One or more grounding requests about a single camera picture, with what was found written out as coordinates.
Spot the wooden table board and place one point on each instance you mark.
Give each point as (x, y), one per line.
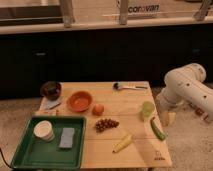
(124, 106)

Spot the orange tomato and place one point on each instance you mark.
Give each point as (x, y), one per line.
(98, 109)

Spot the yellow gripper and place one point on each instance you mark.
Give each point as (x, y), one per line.
(168, 118)

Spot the bunch of red grapes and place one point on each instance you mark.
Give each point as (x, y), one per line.
(104, 124)

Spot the dark brown bowl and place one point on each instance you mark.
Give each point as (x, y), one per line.
(51, 90)

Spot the green plastic cup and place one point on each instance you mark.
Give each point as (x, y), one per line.
(147, 109)

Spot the green plastic tray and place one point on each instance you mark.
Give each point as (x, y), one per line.
(34, 153)

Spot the grey knife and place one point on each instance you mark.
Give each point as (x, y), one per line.
(50, 104)

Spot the red bowl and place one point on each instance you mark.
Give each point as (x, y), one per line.
(79, 101)

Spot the white paper cup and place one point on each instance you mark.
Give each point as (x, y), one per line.
(44, 130)

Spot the green cucumber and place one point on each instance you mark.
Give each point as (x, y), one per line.
(158, 133)

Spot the grey sponge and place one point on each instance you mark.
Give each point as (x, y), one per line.
(66, 140)

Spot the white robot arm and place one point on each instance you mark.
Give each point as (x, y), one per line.
(185, 83)

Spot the black and silver spoon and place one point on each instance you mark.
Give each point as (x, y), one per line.
(119, 86)

